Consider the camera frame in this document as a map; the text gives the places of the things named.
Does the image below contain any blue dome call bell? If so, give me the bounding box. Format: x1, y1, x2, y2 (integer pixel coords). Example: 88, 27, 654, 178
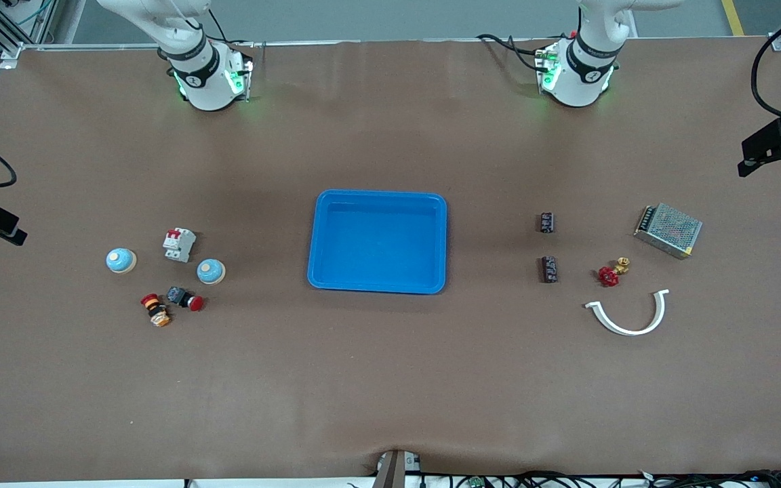
196, 258, 226, 285
106, 247, 138, 275

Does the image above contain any metal mesh power supply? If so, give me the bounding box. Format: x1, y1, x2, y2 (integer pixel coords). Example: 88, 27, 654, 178
633, 203, 704, 260

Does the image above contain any yellow red emergency button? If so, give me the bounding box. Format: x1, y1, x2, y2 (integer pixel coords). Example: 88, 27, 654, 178
140, 293, 173, 328

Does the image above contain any white red circuit breaker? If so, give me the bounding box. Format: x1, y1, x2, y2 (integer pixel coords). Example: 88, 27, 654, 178
163, 228, 197, 263

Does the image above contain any red mushroom push button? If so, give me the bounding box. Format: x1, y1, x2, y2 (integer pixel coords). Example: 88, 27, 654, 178
165, 286, 205, 312

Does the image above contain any white curved pipe clamp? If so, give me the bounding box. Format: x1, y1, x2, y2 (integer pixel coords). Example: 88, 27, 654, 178
584, 289, 671, 337

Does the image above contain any blue plastic tray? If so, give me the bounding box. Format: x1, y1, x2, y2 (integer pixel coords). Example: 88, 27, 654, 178
307, 189, 447, 296

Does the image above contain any brown table mat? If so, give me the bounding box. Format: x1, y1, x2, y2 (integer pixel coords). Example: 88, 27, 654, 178
0, 37, 781, 483

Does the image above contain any brass valve red handle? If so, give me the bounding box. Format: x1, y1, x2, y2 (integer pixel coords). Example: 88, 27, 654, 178
597, 257, 631, 288

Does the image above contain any black cable bundle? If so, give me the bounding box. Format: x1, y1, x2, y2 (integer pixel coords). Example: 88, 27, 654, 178
424, 470, 781, 488

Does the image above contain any grey metal bracket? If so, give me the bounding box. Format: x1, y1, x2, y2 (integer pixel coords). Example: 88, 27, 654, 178
372, 449, 422, 488

